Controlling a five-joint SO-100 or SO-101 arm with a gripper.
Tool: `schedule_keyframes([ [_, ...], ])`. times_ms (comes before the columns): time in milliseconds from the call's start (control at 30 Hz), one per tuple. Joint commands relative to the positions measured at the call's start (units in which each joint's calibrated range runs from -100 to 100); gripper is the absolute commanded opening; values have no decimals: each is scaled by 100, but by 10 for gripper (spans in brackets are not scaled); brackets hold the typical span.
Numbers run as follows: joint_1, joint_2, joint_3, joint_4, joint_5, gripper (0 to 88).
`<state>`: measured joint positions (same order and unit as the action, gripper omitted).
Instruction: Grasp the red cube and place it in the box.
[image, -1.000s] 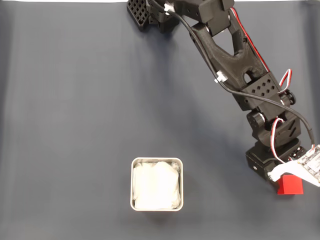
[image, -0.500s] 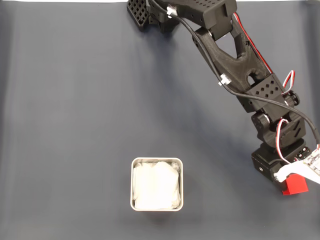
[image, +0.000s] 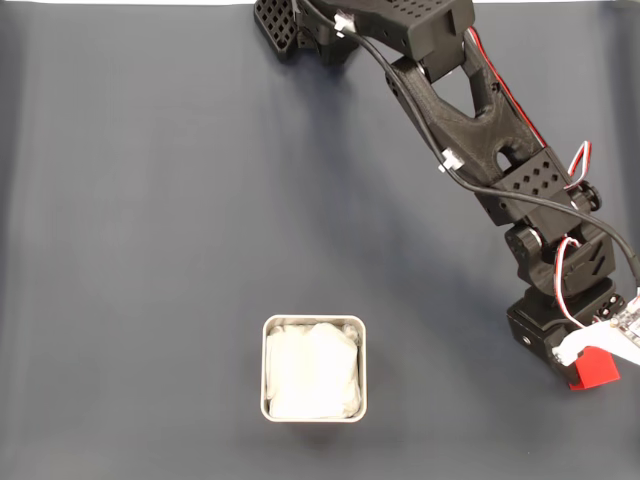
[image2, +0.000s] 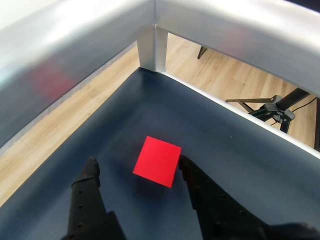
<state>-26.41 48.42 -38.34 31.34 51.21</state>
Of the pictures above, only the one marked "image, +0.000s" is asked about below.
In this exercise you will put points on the square metal box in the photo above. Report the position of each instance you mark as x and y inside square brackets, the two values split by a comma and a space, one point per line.
[263, 370]

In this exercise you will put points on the grey table mat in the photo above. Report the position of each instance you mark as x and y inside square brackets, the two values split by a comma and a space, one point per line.
[125, 200]

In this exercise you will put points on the white crumpled cloth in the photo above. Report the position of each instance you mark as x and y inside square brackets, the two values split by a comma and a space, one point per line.
[312, 370]

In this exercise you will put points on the red cube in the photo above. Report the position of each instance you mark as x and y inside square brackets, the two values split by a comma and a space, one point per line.
[595, 372]

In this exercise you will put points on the camera board on white mount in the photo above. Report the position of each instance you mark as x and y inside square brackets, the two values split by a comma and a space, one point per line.
[595, 337]

